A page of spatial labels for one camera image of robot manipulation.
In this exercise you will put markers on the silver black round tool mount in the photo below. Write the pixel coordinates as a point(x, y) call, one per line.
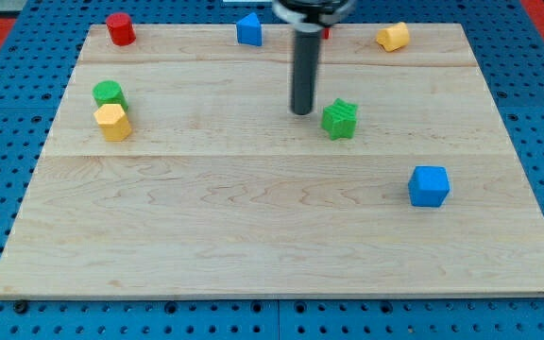
point(312, 15)

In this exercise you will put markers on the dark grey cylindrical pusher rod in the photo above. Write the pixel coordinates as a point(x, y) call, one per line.
point(305, 62)

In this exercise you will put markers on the blue cube block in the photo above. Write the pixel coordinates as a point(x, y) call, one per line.
point(428, 186)

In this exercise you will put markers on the yellow hexagon block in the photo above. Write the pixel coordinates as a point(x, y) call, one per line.
point(113, 122)

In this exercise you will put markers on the blue triangular prism block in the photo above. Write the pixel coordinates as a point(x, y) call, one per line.
point(249, 30)

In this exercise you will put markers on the green star block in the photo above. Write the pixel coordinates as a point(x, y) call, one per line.
point(340, 119)

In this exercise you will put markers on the yellow heart-shaped block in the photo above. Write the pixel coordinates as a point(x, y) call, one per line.
point(393, 37)

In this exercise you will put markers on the light wooden board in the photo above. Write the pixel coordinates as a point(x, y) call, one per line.
point(220, 192)

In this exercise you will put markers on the red cylinder block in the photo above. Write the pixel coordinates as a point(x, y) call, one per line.
point(120, 28)

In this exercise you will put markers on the green cylinder block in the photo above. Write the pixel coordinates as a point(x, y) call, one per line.
point(109, 92)

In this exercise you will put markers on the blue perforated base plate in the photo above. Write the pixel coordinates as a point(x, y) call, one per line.
point(36, 62)

